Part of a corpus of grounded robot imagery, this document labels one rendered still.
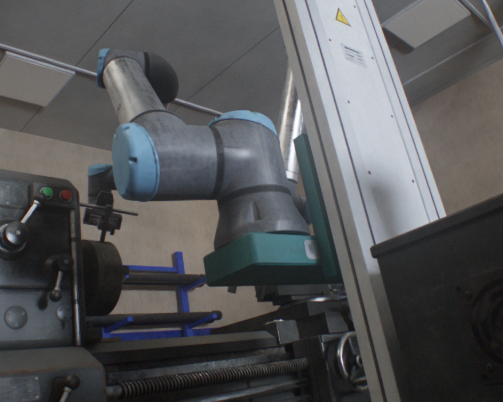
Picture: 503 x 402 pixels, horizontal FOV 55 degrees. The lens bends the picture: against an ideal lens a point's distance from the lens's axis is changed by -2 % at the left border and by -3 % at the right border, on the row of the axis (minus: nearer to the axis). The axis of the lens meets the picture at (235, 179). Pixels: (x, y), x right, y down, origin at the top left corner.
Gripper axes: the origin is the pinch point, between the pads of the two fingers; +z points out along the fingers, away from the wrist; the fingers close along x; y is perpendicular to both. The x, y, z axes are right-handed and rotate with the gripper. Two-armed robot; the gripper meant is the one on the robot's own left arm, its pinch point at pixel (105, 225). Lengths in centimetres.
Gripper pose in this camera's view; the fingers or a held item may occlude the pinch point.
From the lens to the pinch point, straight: 171.8
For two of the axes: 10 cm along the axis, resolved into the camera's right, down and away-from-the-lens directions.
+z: 3.2, 1.4, -9.4
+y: -2.3, 9.7, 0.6
